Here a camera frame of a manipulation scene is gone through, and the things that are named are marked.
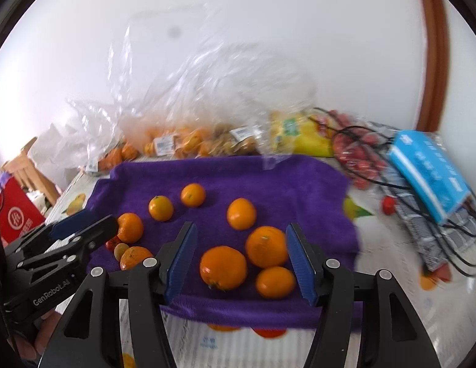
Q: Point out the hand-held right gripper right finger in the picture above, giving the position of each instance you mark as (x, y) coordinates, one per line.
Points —
(301, 264)

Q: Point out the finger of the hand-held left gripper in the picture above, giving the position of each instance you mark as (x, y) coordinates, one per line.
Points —
(96, 232)
(71, 222)

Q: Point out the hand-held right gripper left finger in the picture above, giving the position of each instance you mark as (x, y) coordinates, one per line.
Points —
(180, 260)

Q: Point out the small dark red fruit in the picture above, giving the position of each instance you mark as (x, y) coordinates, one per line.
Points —
(113, 243)

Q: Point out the small yellow-green fruit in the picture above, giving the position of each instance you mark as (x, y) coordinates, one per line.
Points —
(121, 252)

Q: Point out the large orange mandarin with stem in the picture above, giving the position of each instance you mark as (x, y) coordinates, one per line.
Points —
(267, 247)

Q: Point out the oval orange citrus fruit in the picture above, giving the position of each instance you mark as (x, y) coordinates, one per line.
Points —
(241, 214)

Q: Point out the clear bag of red fruits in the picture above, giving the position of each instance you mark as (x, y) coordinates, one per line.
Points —
(356, 157)

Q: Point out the clear bag of yellowish fruits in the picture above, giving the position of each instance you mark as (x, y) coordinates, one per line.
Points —
(238, 142)

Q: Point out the person's left hand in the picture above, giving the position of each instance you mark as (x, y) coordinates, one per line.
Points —
(34, 339)

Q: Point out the red paper bag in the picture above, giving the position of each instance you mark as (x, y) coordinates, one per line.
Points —
(17, 214)

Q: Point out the wooden chair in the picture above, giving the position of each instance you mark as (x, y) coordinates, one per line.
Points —
(27, 168)

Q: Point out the clear bag of mandarins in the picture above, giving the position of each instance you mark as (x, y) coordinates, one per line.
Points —
(119, 155)

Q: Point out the white plastic bag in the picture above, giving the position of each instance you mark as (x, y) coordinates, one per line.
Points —
(50, 142)

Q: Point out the purple towel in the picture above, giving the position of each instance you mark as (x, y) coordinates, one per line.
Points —
(261, 184)

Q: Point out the small bright red fruit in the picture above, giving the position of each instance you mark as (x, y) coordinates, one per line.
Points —
(388, 205)

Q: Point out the clear bag of small oranges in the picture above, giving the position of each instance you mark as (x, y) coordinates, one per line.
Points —
(184, 140)

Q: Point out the grey checkered cloth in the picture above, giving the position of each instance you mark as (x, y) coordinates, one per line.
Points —
(426, 237)

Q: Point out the yellow plastic package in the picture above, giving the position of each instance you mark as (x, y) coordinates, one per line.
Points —
(299, 136)

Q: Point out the blue tissue pack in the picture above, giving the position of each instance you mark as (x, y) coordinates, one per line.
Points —
(429, 172)

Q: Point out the brown wooden door frame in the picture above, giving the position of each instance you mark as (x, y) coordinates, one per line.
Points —
(433, 46)

